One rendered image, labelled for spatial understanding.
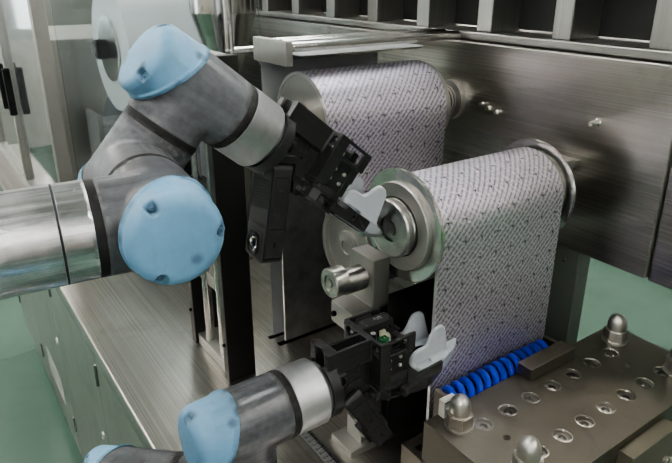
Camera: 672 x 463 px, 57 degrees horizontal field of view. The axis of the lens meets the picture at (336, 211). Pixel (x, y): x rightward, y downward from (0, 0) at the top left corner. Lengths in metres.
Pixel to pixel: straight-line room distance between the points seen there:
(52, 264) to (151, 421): 0.62
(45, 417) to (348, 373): 2.02
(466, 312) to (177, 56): 0.49
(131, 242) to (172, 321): 0.85
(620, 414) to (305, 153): 0.52
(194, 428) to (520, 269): 0.49
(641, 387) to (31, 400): 2.28
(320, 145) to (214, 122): 0.14
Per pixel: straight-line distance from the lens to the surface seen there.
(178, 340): 1.22
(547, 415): 0.86
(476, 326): 0.87
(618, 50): 0.95
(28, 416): 2.68
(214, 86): 0.58
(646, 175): 0.94
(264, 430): 0.66
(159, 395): 1.09
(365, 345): 0.71
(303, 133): 0.66
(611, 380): 0.95
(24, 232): 0.46
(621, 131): 0.95
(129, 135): 0.58
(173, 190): 0.44
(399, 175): 0.76
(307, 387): 0.68
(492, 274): 0.85
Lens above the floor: 1.55
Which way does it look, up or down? 21 degrees down
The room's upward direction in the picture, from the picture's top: straight up
